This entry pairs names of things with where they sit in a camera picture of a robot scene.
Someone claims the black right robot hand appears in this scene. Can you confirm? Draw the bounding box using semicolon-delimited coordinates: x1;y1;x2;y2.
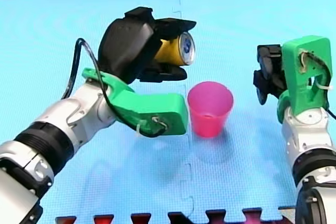
253;44;288;105

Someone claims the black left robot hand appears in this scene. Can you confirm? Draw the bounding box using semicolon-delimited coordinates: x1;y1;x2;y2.
97;6;197;85

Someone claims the yellow drink can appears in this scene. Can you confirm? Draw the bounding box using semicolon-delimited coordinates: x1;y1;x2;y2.
154;31;196;67

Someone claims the pink plastic cup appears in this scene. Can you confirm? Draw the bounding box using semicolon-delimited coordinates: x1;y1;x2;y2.
187;81;234;138

